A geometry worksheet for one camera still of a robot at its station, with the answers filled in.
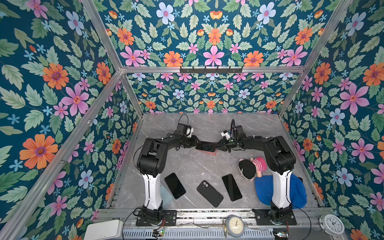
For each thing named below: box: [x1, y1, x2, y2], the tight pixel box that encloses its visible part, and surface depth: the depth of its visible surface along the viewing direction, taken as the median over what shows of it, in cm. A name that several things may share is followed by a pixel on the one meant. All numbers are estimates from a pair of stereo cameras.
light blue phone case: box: [160, 182, 174, 208], surface depth 82 cm
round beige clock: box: [226, 214, 245, 238], surface depth 69 cm
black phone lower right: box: [222, 174, 243, 202], surface depth 85 cm
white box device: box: [84, 219, 124, 240], surface depth 69 cm
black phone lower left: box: [164, 172, 186, 200], surface depth 88 cm
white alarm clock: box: [317, 214, 345, 236], surface depth 70 cm
